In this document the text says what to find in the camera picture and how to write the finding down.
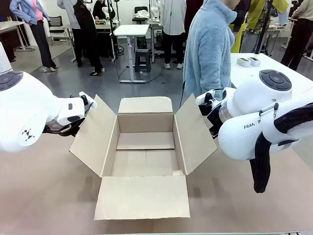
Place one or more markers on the white height-adjustable desk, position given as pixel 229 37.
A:
pixel 132 30

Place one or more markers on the seated person in black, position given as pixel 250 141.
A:
pixel 99 9

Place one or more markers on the person in blue fleece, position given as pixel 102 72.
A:
pixel 207 49

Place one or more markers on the person in yellow apron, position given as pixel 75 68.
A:
pixel 238 39

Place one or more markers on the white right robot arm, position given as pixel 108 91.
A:
pixel 244 137

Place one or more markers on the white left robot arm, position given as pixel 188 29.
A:
pixel 24 102

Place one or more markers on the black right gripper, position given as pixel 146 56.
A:
pixel 214 120

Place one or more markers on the person in black apron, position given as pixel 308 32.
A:
pixel 83 31

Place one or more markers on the office chair with cloth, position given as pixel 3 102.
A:
pixel 140 14

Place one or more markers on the person in blue pink shirt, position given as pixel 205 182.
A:
pixel 36 24

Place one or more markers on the brown cardboard box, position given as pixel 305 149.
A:
pixel 144 195

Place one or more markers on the large white table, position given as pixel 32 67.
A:
pixel 269 63

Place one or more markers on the black mesh office chair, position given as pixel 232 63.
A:
pixel 56 24

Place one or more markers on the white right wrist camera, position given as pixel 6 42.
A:
pixel 207 95

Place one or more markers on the person in white shirt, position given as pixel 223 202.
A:
pixel 172 19

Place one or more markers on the person in beige top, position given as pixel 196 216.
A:
pixel 298 31

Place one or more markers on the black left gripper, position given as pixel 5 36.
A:
pixel 66 128

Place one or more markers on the black tripod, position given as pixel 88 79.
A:
pixel 262 31

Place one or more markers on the grey table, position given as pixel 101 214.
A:
pixel 12 25

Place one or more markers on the black stand pole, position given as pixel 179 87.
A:
pixel 113 36

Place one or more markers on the small white box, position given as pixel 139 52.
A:
pixel 244 62
pixel 254 61

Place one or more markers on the person in yellow jacket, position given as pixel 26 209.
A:
pixel 259 14

